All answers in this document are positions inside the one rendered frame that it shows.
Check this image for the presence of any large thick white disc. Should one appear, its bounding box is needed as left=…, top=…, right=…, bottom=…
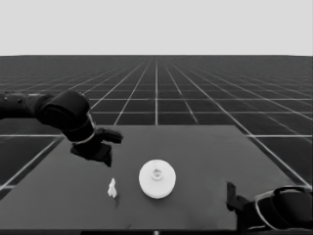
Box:
left=138, top=159, right=177, bottom=200

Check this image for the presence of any small white T-shaped piece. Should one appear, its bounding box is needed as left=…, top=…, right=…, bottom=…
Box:
left=107, top=177, right=117, bottom=199

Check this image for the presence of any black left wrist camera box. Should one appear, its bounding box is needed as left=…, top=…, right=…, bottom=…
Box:
left=96, top=127, right=124, bottom=145

